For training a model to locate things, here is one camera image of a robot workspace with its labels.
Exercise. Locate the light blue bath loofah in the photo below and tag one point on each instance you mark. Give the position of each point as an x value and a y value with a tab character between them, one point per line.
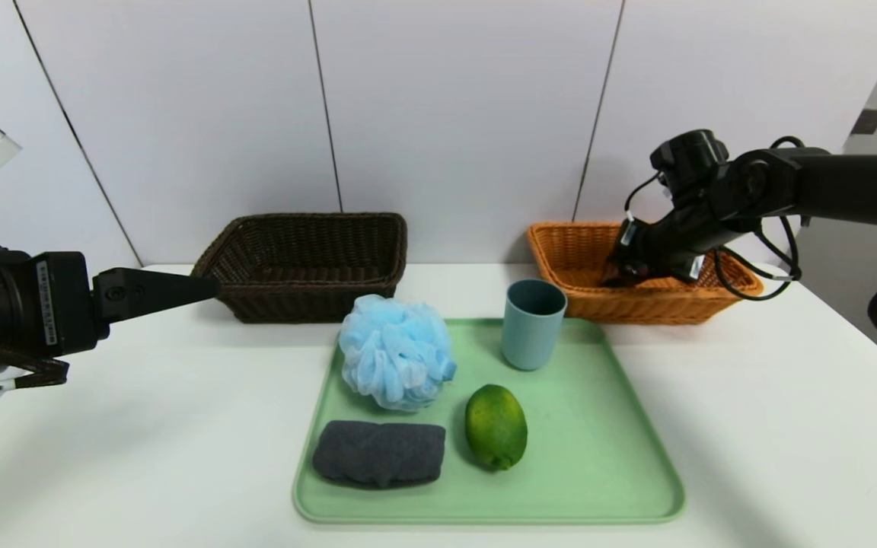
397	354

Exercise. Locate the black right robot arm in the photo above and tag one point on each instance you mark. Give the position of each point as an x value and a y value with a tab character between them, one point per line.
842	186

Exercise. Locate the orange wicker basket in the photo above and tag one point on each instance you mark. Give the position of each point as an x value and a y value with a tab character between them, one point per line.
598	308

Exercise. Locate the dark grey folded towel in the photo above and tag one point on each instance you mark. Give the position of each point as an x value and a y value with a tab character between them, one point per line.
377	453

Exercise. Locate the green lime fruit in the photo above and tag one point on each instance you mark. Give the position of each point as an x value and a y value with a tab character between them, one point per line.
495	426

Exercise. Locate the light green plastic tray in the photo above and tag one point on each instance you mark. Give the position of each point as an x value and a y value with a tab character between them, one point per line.
575	472

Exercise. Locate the dark wall bracket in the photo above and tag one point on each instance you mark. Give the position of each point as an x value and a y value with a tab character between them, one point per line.
868	122

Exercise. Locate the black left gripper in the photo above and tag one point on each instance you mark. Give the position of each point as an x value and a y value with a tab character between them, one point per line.
60	303

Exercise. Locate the blue-grey plastic cup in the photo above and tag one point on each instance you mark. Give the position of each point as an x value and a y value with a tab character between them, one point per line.
530	342

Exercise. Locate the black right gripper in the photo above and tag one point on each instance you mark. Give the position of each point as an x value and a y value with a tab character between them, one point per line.
631	242

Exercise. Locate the dark brown wicker basket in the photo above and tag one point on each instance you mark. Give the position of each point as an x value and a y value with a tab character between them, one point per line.
294	304

